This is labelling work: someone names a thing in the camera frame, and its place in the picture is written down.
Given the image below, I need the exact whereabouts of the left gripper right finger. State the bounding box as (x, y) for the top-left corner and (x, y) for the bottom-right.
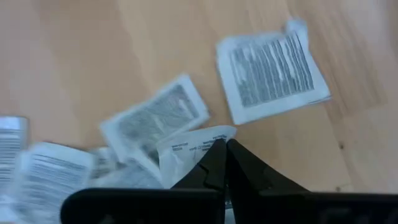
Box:
(226, 138), (312, 224)

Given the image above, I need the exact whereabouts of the white packet black square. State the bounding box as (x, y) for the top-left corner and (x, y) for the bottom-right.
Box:
(157, 124), (238, 190)

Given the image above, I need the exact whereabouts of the white text packet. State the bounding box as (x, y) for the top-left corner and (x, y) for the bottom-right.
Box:
(215, 17), (332, 126)

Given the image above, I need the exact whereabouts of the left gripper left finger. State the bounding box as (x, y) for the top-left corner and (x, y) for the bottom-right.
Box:
(170, 138), (228, 192)

